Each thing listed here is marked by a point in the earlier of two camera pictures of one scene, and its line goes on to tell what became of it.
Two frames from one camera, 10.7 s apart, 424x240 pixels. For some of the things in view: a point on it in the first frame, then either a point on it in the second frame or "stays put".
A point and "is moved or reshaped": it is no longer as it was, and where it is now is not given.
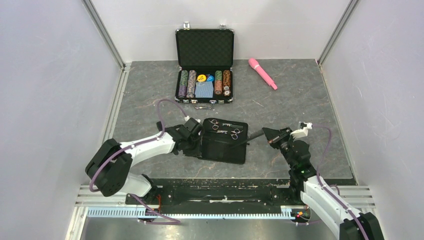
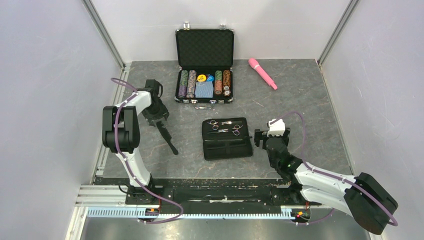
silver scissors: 215,126 stays put
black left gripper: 197,152 → 163,112
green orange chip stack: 218,82 stays put
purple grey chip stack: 191,84 stays put
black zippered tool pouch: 221,140 is moved or reshaped
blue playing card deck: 204,89 stays put
